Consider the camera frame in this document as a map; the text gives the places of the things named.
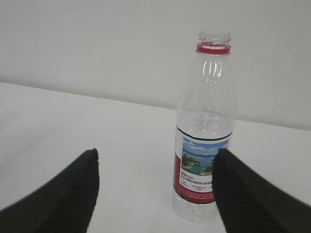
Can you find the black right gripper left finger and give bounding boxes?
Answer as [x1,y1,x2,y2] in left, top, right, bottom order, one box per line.
[0,149,100,233]

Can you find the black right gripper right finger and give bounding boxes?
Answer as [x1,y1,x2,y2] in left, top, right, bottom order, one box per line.
[212,149,311,233]

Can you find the clear plastic water bottle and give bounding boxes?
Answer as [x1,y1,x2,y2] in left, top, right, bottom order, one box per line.
[173,31,237,222]

